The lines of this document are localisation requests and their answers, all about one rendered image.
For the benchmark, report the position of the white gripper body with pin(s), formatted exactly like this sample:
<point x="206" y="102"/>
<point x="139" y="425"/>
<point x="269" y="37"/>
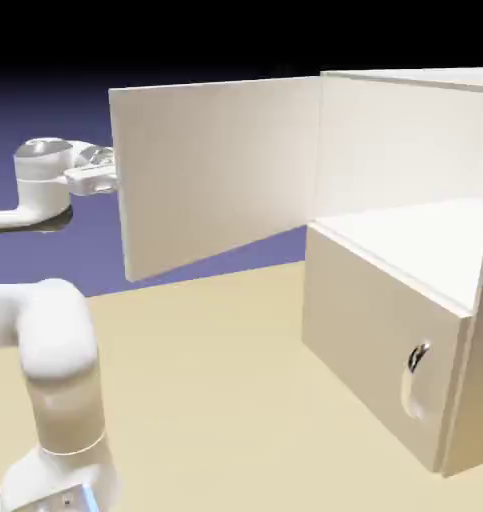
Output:
<point x="90" y="180"/>

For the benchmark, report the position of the large white cabinet door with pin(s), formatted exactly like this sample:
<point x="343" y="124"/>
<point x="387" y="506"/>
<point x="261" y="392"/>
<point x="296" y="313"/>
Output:
<point x="213" y="172"/>

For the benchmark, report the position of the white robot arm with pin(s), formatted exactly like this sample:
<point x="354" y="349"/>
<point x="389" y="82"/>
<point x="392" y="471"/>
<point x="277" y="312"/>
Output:
<point x="61" y="344"/>

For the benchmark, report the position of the small white cabinet door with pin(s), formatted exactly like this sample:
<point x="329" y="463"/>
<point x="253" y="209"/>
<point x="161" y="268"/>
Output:
<point x="365" y="324"/>

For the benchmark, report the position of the white cabinet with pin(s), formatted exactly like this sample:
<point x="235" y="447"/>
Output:
<point x="401" y="168"/>

